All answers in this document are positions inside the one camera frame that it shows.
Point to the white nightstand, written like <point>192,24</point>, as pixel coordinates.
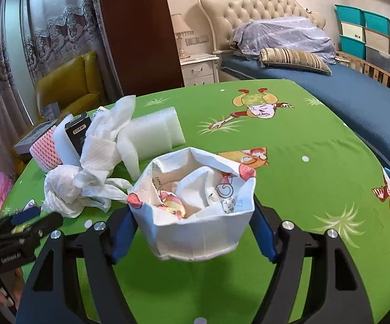
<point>198,71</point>

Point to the green cartoon print tablecloth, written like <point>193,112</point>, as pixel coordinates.
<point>282,125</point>

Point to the blue bed mattress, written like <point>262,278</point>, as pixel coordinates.
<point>350,87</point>

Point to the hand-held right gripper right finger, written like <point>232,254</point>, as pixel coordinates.
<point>264,239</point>

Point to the small black box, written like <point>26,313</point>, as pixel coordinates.
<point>76,135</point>

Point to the gold striped cushion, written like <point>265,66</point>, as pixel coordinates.
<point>292,59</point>

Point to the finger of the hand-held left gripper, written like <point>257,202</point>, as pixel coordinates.
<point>51,222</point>
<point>26,214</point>

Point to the flat white box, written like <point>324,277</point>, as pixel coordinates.
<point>29,138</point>

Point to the stack of plastic storage boxes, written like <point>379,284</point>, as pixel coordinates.
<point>350,45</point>

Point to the small blue and white box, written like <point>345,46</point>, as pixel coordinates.
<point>51,110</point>

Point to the yellow leather armchair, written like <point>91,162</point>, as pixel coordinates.
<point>73,81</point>

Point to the narrow beige lace-trimmed curtain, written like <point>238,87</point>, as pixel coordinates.
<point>63,23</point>

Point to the crumpled white paper towel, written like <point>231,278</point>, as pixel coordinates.
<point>100,148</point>

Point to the brown wooden cabinet panel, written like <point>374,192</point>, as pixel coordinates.
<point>137,33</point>

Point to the thin white foam sheet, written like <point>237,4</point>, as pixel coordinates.
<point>63,138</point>

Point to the crumpled white tissue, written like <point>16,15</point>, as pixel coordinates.
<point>63,189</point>

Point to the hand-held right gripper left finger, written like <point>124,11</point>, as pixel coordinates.
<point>122,239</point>

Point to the wall switch panel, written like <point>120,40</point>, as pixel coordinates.
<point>196,40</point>

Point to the wooden crib rail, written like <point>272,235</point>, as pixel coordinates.
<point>384,76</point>

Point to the white table lamp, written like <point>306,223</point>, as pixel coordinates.
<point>178,23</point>

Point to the beige tufted headboard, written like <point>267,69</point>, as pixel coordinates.
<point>265,3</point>

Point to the white paper box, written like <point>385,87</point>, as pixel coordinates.
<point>195,236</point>

